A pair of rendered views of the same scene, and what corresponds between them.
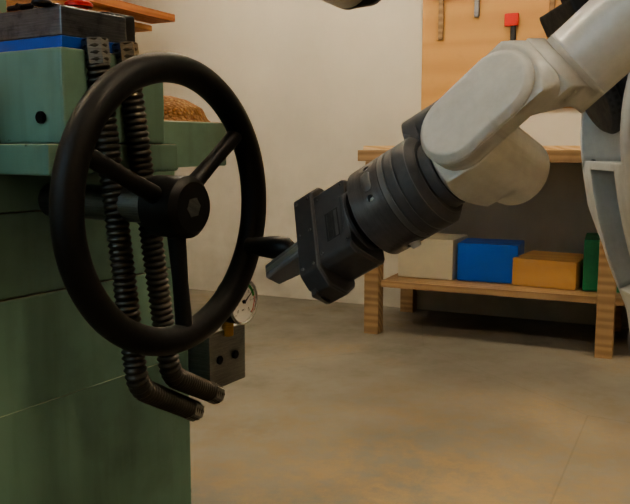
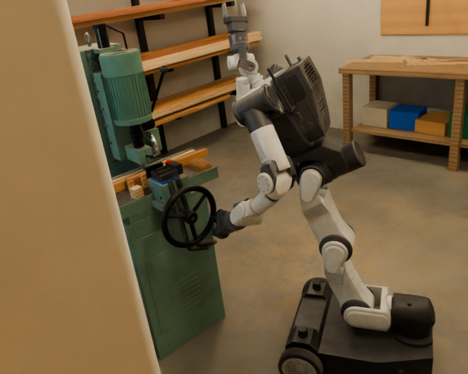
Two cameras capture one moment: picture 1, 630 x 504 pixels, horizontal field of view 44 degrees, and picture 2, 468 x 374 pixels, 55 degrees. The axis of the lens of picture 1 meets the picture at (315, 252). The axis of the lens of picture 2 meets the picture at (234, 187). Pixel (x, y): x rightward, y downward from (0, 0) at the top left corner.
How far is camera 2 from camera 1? 1.38 m
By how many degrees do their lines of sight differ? 26
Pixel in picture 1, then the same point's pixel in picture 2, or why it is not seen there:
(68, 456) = (180, 257)
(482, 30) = not seen: outside the picture
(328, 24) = not seen: outside the picture
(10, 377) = (163, 244)
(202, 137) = (209, 174)
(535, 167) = (256, 220)
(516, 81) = (241, 213)
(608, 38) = (257, 207)
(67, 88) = (165, 194)
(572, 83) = (252, 214)
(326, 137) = (333, 47)
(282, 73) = (311, 14)
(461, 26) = not seen: outside the picture
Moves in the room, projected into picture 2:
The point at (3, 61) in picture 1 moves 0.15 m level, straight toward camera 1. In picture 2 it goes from (152, 183) to (148, 198)
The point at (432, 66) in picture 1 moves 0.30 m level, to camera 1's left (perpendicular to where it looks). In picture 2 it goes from (385, 10) to (353, 13)
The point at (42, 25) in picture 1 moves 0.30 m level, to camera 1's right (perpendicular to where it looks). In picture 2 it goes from (159, 178) to (223, 179)
